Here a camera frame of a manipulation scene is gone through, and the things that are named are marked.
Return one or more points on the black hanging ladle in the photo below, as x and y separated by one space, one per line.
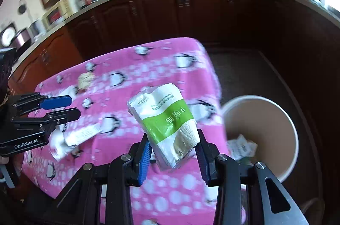
22 8

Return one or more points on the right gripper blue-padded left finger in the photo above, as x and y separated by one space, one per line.
79 201

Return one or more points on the blue white toothpaste box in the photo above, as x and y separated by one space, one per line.
75 138

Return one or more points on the lower wooden base cabinets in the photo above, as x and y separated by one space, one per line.
298 38

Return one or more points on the silver rice cooker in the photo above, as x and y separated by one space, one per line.
21 40

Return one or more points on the white printed snack bag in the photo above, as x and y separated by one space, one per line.
241 148

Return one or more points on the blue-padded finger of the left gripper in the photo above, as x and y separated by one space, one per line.
55 102

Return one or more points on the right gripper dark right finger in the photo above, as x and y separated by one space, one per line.
268 201

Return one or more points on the pink penguin table cloth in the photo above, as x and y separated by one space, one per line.
170 196

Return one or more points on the green white tissue pack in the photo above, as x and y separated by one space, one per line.
168 122

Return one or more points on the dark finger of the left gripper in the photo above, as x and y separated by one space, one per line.
48 120

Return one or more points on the white round trash bin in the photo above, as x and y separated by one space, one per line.
265 123

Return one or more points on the white foam block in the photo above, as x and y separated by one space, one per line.
58 147

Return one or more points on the cream microwave oven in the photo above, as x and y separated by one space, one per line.
62 9

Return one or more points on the beige paper ball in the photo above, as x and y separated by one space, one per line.
85 80

